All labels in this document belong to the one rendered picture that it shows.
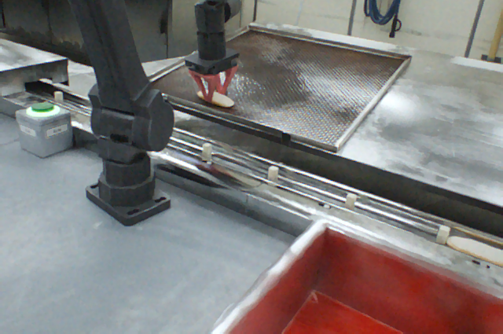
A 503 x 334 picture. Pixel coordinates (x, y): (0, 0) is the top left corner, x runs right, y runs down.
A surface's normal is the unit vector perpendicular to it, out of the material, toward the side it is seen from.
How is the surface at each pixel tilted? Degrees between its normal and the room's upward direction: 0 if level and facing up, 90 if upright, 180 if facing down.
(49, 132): 90
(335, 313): 0
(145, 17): 90
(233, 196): 90
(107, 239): 0
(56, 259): 0
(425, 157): 10
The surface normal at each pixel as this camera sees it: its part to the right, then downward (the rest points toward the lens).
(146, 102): -0.11, -0.55
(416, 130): 0.00, -0.84
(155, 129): 0.94, 0.21
